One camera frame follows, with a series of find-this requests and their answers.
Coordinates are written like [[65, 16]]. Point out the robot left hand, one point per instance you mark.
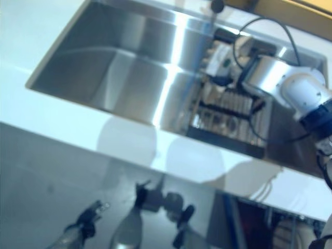
[[89, 220]]

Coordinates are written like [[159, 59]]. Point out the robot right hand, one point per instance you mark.
[[220, 62]]

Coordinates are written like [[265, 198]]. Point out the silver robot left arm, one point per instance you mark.
[[67, 240]]

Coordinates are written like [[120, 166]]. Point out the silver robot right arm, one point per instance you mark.
[[269, 75]]

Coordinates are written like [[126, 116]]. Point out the black built-in dishwasher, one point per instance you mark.
[[233, 228]]

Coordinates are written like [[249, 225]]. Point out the chrome pull-down kitchen faucet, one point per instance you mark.
[[217, 5]]

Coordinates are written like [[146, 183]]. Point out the white cabinet door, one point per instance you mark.
[[52, 168], [199, 197]]

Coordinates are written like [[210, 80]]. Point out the black sink dish rack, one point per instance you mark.
[[228, 127]]

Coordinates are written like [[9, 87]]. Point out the stainless steel sink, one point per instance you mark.
[[103, 67]]

